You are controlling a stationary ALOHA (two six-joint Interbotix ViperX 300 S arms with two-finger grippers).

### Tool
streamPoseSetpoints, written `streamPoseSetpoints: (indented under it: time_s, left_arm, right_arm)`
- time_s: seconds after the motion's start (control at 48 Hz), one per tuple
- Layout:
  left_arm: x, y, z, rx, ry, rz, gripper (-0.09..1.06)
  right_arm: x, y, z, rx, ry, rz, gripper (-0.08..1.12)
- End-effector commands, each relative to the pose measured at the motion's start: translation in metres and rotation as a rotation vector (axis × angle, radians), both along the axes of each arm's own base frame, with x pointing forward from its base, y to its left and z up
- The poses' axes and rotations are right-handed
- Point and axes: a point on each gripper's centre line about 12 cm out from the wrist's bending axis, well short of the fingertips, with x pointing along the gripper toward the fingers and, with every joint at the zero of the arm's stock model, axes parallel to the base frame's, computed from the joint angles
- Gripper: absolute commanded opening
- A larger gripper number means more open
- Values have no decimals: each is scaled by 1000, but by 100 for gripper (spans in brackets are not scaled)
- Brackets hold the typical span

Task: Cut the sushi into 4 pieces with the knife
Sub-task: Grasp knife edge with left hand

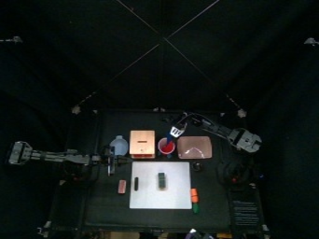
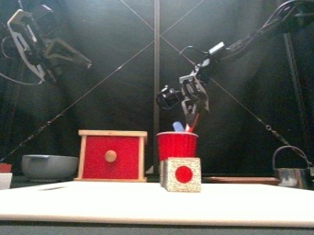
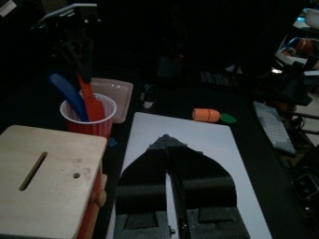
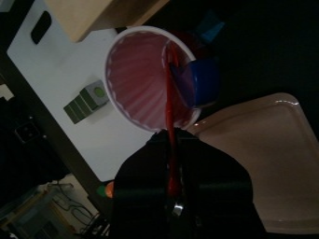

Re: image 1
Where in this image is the black panel with white text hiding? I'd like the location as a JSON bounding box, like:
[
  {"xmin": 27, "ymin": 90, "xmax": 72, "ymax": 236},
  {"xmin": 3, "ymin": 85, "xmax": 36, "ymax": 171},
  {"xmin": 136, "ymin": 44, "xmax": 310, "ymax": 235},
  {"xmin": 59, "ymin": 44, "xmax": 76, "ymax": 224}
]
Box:
[{"xmin": 230, "ymin": 186, "xmax": 265, "ymax": 234}]

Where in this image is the wooden box with red drawer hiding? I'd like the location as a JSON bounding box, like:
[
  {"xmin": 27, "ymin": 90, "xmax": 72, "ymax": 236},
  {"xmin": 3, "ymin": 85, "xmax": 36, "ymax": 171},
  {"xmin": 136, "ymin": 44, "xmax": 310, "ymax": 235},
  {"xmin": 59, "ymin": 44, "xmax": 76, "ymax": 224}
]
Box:
[{"xmin": 128, "ymin": 130, "xmax": 158, "ymax": 160}]

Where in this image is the green toy sushi roll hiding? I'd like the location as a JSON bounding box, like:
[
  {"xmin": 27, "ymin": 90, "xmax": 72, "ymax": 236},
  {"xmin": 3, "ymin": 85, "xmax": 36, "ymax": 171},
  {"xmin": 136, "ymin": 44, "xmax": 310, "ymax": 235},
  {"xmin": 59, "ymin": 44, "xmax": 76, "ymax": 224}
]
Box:
[{"xmin": 158, "ymin": 172, "xmax": 168, "ymax": 190}]

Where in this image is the blue plastic utensil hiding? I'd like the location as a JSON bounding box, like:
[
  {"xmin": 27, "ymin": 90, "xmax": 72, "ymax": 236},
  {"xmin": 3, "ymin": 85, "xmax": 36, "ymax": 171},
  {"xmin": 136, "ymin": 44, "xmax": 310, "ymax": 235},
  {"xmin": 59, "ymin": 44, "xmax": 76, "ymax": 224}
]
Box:
[{"xmin": 164, "ymin": 133, "xmax": 176, "ymax": 148}]

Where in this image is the white plastic cutting board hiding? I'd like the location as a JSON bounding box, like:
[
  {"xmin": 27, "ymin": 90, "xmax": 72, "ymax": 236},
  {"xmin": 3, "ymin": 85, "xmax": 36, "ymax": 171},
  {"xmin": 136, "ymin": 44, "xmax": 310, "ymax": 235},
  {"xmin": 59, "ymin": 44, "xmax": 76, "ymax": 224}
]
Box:
[{"xmin": 128, "ymin": 161, "xmax": 194, "ymax": 210}]

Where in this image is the toy salmon nigiri sushi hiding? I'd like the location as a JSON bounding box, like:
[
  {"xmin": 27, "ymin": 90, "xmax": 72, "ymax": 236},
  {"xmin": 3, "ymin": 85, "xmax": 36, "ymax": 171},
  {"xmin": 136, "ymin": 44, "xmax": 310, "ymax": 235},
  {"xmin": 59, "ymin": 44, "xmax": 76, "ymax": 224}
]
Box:
[{"xmin": 118, "ymin": 179, "xmax": 128, "ymax": 195}]

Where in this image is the red plastic cup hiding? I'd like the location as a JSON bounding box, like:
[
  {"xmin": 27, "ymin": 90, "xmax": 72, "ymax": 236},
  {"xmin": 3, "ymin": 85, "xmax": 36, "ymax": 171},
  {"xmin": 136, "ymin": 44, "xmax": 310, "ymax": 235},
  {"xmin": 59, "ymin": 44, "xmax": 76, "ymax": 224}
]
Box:
[{"xmin": 158, "ymin": 137, "xmax": 178, "ymax": 156}]

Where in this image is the pink plastic tray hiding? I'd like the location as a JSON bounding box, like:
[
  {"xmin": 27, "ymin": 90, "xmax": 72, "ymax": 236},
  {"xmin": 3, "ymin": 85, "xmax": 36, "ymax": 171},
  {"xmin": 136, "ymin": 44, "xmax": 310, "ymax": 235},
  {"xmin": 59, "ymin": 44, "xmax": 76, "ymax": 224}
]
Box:
[{"xmin": 178, "ymin": 135, "xmax": 214, "ymax": 160}]

